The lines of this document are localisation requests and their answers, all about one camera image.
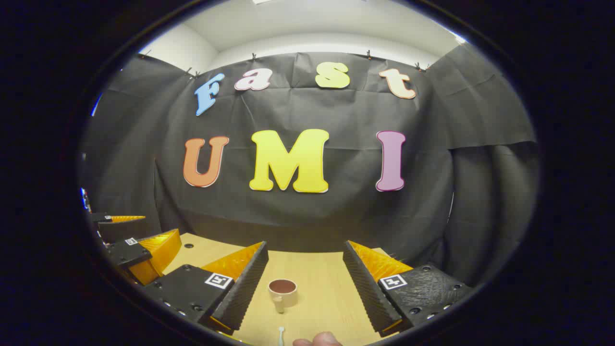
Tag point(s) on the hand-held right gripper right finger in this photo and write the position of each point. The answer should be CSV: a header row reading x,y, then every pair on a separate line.
x,y
367,293

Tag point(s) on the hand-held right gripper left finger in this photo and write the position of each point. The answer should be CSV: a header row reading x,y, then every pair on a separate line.
x,y
242,293

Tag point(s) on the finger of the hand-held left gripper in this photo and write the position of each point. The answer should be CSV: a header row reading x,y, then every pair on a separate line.
x,y
127,253
126,218

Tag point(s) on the beige cup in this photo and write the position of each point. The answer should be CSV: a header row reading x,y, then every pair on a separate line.
x,y
288,300

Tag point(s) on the white toothbrush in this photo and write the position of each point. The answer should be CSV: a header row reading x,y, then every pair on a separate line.
x,y
281,334

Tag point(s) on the wooden desktop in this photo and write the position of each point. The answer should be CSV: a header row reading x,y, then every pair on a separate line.
x,y
317,288

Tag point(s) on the black backdrop cloth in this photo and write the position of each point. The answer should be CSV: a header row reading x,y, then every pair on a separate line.
x,y
336,216

